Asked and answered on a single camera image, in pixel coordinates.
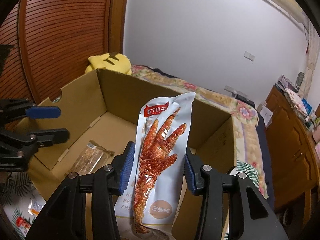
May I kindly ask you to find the orange white snack packet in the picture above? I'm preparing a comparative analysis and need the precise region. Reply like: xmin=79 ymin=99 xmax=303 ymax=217
xmin=28 ymin=198 xmax=46 ymax=216

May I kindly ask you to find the brown clear snack bar packet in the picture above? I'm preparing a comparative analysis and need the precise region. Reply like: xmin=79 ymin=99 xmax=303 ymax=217
xmin=66 ymin=140 xmax=114 ymax=176

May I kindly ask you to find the chicken foot snack packet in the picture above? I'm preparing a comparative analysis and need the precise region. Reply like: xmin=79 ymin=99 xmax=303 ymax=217
xmin=114 ymin=92 xmax=195 ymax=239

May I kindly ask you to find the red snack packet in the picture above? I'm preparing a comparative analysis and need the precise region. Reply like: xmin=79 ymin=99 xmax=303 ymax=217
xmin=16 ymin=216 xmax=31 ymax=231

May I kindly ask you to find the leaf print cloth mat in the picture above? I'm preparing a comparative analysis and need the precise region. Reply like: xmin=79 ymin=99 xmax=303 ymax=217
xmin=1 ymin=172 xmax=43 ymax=239

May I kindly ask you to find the wooden sideboard cabinet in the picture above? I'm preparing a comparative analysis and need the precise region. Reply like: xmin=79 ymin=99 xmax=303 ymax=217
xmin=266 ymin=86 xmax=319 ymax=210

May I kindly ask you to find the brown cardboard box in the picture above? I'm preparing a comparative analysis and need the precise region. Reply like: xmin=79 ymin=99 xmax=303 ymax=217
xmin=12 ymin=68 xmax=238 ymax=240

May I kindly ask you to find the brown louvered wardrobe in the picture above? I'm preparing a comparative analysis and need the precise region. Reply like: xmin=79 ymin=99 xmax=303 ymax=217
xmin=1 ymin=0 xmax=127 ymax=103

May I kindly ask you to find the white paper bag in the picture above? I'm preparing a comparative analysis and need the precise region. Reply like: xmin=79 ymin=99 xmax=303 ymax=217
xmin=257 ymin=104 xmax=273 ymax=127

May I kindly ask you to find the yellow Pikachu plush toy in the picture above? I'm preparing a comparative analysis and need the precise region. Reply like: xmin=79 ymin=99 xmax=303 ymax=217
xmin=85 ymin=53 xmax=132 ymax=75

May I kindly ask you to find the blue box on sideboard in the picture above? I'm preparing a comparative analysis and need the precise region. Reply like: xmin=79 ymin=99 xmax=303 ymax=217
xmin=302 ymin=98 xmax=312 ymax=115

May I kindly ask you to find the folded floral cloth stack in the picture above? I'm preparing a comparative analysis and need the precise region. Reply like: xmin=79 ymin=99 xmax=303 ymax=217
xmin=276 ymin=75 xmax=308 ymax=120

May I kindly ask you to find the small white desk fan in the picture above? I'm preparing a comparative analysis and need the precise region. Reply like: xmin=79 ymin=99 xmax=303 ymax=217
xmin=296 ymin=72 xmax=305 ymax=87

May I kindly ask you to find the floral beige curtain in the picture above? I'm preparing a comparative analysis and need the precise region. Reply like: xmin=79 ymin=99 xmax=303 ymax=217
xmin=298 ymin=21 xmax=319 ymax=99

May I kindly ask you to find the wall socket strip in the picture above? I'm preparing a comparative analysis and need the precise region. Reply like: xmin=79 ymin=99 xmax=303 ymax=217
xmin=224 ymin=86 xmax=235 ymax=93

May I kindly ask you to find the white wall switch plate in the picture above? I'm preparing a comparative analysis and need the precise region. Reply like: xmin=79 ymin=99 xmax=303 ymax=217
xmin=244 ymin=51 xmax=255 ymax=62

